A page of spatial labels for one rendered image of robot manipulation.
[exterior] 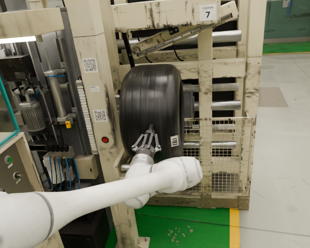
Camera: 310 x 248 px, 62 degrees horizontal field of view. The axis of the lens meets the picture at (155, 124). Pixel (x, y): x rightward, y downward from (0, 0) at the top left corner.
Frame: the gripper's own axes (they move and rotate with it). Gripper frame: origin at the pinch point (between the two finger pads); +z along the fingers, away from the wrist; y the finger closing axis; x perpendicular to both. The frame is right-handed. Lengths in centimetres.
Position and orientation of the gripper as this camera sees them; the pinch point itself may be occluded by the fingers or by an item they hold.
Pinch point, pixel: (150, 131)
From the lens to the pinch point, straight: 120.2
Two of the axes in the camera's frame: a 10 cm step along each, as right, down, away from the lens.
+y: -9.8, 0.2, 1.7
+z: 1.3, -5.7, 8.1
